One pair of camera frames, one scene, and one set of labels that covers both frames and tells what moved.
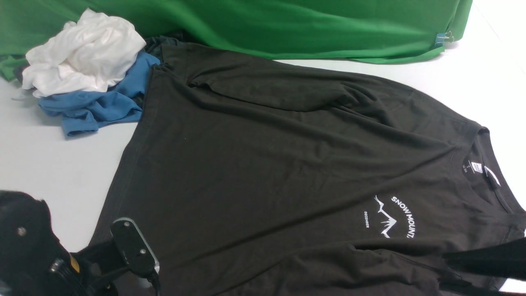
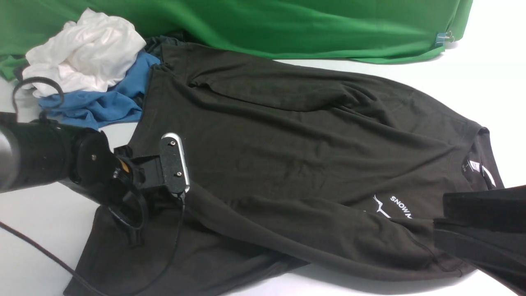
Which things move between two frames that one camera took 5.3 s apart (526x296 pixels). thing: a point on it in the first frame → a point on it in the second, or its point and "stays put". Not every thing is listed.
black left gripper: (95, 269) → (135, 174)
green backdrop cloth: (378, 31) stays put
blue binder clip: (441, 38) stays put
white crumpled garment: (89, 54) stays put
